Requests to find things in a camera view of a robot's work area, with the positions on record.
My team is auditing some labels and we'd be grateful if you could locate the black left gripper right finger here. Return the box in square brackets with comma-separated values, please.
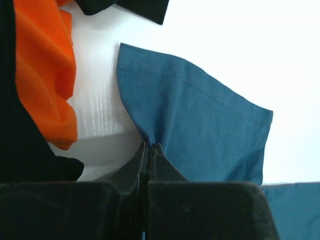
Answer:
[146, 143, 279, 240]

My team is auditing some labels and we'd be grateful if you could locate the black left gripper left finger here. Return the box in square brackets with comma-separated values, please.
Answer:
[0, 142, 149, 240]

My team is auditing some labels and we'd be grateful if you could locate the teal blue t shirt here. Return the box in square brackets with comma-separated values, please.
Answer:
[116, 43, 320, 240]

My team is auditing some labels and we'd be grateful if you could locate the black t shirt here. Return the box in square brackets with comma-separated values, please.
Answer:
[0, 0, 171, 185]

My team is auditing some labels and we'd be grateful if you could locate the orange t shirt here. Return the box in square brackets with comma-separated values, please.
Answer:
[13, 0, 78, 150]

